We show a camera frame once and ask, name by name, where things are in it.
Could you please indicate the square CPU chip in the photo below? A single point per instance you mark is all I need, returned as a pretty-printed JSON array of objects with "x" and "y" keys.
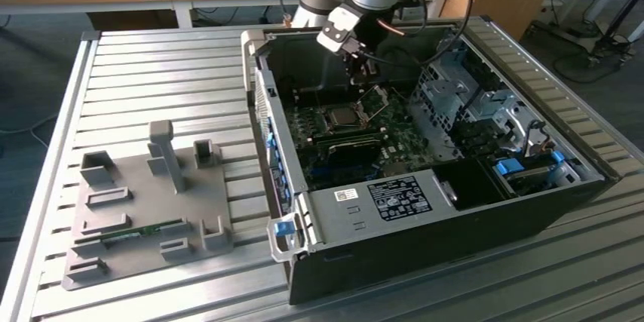
[{"x": 342, "y": 116}]

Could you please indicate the CPU socket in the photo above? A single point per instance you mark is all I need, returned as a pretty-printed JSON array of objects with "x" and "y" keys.
[{"x": 359, "y": 125}]

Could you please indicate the silver metal drive cage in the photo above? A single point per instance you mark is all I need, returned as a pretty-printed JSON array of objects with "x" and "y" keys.
[{"x": 443, "y": 99}]

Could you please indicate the green motherboard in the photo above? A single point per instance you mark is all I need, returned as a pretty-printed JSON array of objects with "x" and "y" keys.
[{"x": 403, "y": 145}]

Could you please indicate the black graphics card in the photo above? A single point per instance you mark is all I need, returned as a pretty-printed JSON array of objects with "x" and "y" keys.
[{"x": 352, "y": 154}]

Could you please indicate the blue card retention clips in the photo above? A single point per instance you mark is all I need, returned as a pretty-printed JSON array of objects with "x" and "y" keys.
[{"x": 272, "y": 140}]

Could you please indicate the white legged equipment stand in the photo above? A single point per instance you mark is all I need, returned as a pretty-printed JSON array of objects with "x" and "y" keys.
[{"x": 574, "y": 31}]

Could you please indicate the white barcode sticker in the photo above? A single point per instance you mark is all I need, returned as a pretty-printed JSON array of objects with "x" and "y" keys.
[{"x": 347, "y": 194}]

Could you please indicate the black rating label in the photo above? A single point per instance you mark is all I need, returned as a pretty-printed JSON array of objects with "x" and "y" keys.
[{"x": 399, "y": 197}]

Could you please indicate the blue disk carrier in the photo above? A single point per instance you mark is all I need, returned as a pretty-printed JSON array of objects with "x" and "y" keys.
[{"x": 510, "y": 168}]

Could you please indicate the small blue bay tab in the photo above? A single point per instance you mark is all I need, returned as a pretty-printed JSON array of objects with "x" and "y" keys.
[{"x": 559, "y": 158}]

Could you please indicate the silver power supply unit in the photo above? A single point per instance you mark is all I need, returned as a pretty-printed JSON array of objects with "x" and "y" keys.
[{"x": 344, "y": 220}]

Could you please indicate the blue case latch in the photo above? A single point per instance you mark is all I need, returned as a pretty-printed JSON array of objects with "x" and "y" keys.
[{"x": 283, "y": 228}]

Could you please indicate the black open PC case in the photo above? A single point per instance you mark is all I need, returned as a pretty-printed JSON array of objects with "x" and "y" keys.
[{"x": 452, "y": 246}]

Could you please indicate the grey parts rack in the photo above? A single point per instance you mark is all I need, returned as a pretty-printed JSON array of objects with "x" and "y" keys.
[{"x": 140, "y": 194}]

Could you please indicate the green RAM stick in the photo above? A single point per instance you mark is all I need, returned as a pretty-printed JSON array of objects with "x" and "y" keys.
[{"x": 131, "y": 232}]

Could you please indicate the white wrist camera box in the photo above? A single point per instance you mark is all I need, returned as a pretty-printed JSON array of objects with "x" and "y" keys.
[{"x": 338, "y": 29}]

